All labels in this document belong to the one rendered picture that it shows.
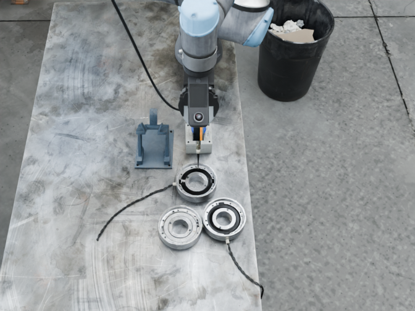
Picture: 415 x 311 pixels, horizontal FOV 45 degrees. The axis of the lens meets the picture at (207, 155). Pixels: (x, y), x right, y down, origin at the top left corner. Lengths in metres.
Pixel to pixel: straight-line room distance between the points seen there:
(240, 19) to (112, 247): 0.69
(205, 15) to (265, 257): 1.31
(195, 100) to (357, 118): 1.57
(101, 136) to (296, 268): 1.05
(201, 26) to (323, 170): 1.47
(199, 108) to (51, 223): 0.47
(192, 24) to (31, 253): 0.66
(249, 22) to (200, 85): 0.35
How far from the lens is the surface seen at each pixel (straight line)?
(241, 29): 1.41
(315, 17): 2.50
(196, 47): 1.03
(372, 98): 2.69
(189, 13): 0.99
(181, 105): 1.18
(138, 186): 1.30
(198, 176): 1.29
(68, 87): 1.55
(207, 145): 1.32
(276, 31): 2.44
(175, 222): 1.22
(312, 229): 2.18
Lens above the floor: 1.91
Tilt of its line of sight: 56 degrees down
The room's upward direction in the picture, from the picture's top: 2 degrees clockwise
